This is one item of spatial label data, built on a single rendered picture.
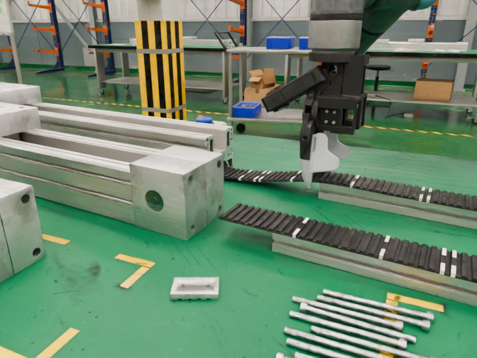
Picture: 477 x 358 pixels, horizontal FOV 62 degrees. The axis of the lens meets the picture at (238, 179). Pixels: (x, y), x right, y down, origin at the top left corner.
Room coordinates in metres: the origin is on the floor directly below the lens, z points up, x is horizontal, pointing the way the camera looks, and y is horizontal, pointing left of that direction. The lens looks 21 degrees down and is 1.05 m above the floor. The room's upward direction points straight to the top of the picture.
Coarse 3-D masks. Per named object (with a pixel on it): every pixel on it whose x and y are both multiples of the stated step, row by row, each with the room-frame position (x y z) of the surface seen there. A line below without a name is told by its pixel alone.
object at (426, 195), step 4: (420, 188) 0.57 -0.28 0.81; (424, 188) 0.56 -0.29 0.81; (432, 188) 0.57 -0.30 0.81; (420, 192) 0.55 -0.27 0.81; (424, 192) 0.55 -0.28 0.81; (428, 192) 0.55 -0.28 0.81; (432, 192) 0.55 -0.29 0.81; (420, 196) 0.53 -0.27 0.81; (424, 196) 0.54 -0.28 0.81; (428, 196) 0.53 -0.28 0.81; (432, 196) 0.54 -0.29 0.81; (420, 200) 0.53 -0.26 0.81; (424, 200) 0.53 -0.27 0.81; (428, 200) 0.52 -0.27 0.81
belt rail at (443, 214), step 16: (320, 192) 0.60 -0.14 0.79; (336, 192) 0.60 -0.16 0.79; (352, 192) 0.58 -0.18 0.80; (368, 192) 0.57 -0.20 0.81; (384, 208) 0.56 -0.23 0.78; (400, 208) 0.55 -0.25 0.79; (416, 208) 0.54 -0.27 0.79; (432, 208) 0.52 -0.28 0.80; (448, 208) 0.52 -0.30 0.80; (464, 224) 0.50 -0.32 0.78
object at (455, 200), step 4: (452, 192) 0.55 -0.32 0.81; (452, 196) 0.53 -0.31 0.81; (456, 196) 0.54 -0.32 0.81; (460, 196) 0.53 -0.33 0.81; (448, 200) 0.53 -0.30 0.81; (452, 200) 0.52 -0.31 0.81; (456, 200) 0.53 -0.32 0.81; (460, 200) 0.52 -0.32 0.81; (448, 204) 0.51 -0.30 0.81; (452, 204) 0.51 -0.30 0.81; (456, 204) 0.51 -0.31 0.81; (460, 204) 0.51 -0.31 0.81; (460, 208) 0.50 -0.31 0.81
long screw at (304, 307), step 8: (304, 304) 0.32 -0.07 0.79; (304, 312) 0.32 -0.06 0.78; (312, 312) 0.32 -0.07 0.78; (320, 312) 0.31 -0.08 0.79; (328, 312) 0.31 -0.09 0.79; (344, 320) 0.30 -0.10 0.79; (352, 320) 0.30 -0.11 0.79; (368, 328) 0.30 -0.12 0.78; (376, 328) 0.29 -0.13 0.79; (384, 328) 0.29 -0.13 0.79; (392, 336) 0.29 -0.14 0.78; (400, 336) 0.28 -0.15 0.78; (408, 336) 0.28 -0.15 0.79
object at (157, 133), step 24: (48, 120) 0.87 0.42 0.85; (72, 120) 0.83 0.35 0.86; (96, 120) 0.82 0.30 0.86; (120, 120) 0.87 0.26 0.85; (144, 120) 0.83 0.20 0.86; (168, 120) 0.82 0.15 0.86; (144, 144) 0.74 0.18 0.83; (168, 144) 0.71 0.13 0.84; (192, 144) 0.70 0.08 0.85; (216, 144) 0.75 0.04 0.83
